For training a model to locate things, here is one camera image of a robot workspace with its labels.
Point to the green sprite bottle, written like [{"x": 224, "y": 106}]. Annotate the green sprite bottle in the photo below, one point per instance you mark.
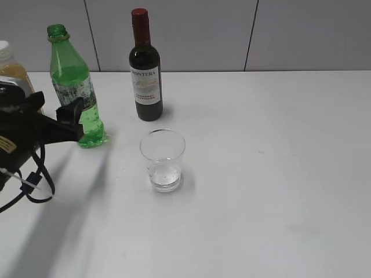
[{"x": 71, "y": 79}]

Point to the orange juice bottle white cap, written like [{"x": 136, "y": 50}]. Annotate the orange juice bottle white cap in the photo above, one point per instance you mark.
[{"x": 12, "y": 69}]

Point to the dark red wine bottle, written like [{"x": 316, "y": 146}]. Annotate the dark red wine bottle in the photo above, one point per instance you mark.
[{"x": 145, "y": 69}]

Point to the transparent glass cup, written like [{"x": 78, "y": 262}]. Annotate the transparent glass cup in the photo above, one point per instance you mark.
[{"x": 163, "y": 151}]

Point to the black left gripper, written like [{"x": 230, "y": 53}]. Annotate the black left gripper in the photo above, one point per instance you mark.
[{"x": 20, "y": 135}]

